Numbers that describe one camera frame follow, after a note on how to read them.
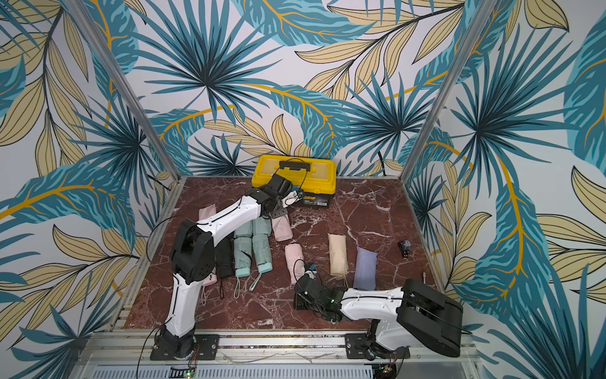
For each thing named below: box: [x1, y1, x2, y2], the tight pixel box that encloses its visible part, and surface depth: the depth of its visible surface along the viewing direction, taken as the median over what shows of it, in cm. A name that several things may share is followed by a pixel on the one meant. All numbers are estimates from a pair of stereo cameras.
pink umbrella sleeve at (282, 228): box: [271, 214, 294, 242], surface depth 100 cm
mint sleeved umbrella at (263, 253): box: [252, 233, 274, 274], surface depth 93 cm
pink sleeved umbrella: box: [284, 243, 306, 285], surface depth 92 cm
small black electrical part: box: [398, 240, 412, 261], surface depth 94 cm
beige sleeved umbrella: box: [327, 232, 349, 286], surface depth 93 cm
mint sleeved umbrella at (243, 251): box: [233, 236, 253, 278], surface depth 92 cm
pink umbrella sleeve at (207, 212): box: [198, 203, 217, 221], surface depth 105 cm
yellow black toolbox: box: [250, 154, 337, 208], surface depth 100 cm
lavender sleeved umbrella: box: [352, 246, 379, 291], surface depth 90 cm
